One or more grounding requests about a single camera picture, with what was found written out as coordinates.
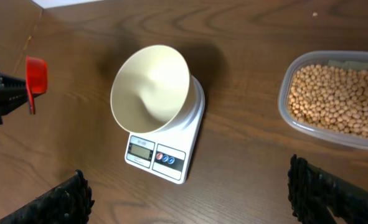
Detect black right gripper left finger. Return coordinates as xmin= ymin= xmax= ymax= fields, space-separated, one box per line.
xmin=0 ymin=170 xmax=95 ymax=224

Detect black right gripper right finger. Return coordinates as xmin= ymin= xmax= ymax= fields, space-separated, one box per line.
xmin=288 ymin=155 xmax=368 ymax=224

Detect red measuring scoop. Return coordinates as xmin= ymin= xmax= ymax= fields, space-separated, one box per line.
xmin=26 ymin=57 xmax=48 ymax=114

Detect white digital kitchen scale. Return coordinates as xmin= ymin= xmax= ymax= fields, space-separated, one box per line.
xmin=125 ymin=79 xmax=205 ymax=184

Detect cream bowl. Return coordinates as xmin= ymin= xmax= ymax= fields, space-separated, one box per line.
xmin=110 ymin=45 xmax=196 ymax=134

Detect clear plastic bean container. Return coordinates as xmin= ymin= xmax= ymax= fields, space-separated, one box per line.
xmin=278 ymin=50 xmax=368 ymax=150

